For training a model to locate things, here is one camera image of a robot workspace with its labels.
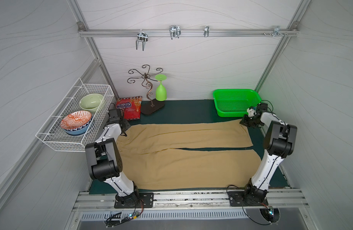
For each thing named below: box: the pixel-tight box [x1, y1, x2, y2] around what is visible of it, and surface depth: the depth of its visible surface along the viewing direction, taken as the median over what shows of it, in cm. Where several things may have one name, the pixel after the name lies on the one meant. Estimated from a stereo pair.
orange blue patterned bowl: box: [60, 110, 92, 136], surface depth 63 cm
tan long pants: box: [117, 119, 262, 190], surface depth 92 cm
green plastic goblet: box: [154, 73, 168, 102], surface depth 95 cm
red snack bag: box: [115, 95, 143, 121], surface depth 114 cm
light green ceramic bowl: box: [79, 93, 104, 114], surface depth 73 cm
